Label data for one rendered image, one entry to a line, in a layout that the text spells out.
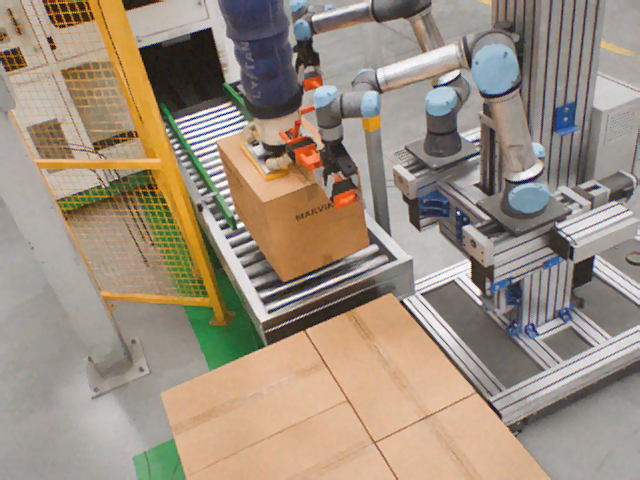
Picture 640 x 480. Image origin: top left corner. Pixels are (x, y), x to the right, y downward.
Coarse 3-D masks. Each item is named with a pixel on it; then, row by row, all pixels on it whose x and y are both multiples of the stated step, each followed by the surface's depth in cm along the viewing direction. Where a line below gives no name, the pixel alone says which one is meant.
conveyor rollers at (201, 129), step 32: (192, 128) 414; (224, 128) 406; (224, 192) 345; (224, 224) 322; (256, 256) 296; (352, 256) 285; (384, 256) 281; (256, 288) 281; (288, 288) 277; (320, 288) 273
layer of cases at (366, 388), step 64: (384, 320) 251; (192, 384) 240; (256, 384) 235; (320, 384) 231; (384, 384) 226; (448, 384) 222; (192, 448) 217; (256, 448) 213; (320, 448) 209; (384, 448) 206; (448, 448) 202; (512, 448) 199
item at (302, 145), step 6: (300, 138) 234; (306, 138) 235; (288, 144) 233; (294, 144) 233; (300, 144) 233; (306, 144) 232; (312, 144) 229; (288, 150) 231; (294, 150) 228; (300, 150) 228; (306, 150) 229; (288, 156) 235; (294, 156) 230; (306, 156) 230; (294, 162) 230; (300, 162) 230
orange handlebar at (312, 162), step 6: (312, 84) 276; (318, 84) 274; (300, 108) 257; (306, 108) 257; (312, 108) 258; (282, 132) 244; (282, 138) 242; (288, 138) 239; (312, 150) 229; (300, 156) 228; (312, 156) 225; (318, 156) 224; (306, 162) 222; (312, 162) 222; (318, 162) 223; (306, 168) 224; (312, 168) 219; (336, 180) 211; (342, 198) 202; (348, 198) 202; (354, 198) 203; (342, 204) 203
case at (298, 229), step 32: (224, 160) 275; (256, 192) 239; (288, 192) 235; (320, 192) 241; (256, 224) 262; (288, 224) 242; (320, 224) 249; (352, 224) 256; (288, 256) 250; (320, 256) 258
